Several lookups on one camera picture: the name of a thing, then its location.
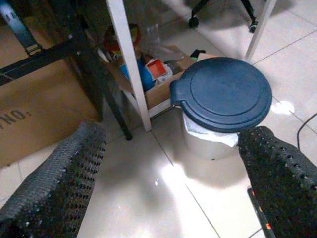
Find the white bin liner bag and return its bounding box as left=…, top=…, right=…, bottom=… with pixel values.
left=183, top=116, right=240, bottom=149

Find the white slanted table leg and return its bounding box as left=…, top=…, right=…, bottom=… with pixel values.
left=245, top=0, right=277, bottom=60

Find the blue bin lid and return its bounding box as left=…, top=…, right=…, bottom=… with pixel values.
left=169, top=57, right=273, bottom=133

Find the orange and white small box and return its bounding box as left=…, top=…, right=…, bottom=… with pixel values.
left=145, top=59, right=168, bottom=81

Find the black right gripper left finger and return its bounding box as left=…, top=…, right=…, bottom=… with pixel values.
left=0, top=120, right=107, bottom=238

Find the black office chair base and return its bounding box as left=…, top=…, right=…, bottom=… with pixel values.
left=188, top=0, right=260, bottom=33

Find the black metal frame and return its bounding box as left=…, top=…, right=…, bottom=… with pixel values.
left=0, top=0, right=133, bottom=141

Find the red round toy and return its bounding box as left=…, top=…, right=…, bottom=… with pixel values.
left=103, top=23, right=142, bottom=54

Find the blue strap with buckle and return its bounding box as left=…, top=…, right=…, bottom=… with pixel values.
left=0, top=0, right=42, bottom=57

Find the open cardboard box of clutter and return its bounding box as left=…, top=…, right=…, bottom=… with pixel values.
left=99, top=45, right=218, bottom=119

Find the white rubbish bin body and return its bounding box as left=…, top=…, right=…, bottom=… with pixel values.
left=178, top=105, right=240, bottom=161

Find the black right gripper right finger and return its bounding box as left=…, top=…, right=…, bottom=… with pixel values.
left=237, top=125, right=317, bottom=238

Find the black floor cable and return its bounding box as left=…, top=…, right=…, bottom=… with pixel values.
left=296, top=113, right=317, bottom=151

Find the large brown cardboard box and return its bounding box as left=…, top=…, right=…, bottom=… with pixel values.
left=0, top=17, right=100, bottom=169

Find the blue plastic item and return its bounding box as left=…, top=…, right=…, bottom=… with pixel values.
left=119, top=59, right=155, bottom=92

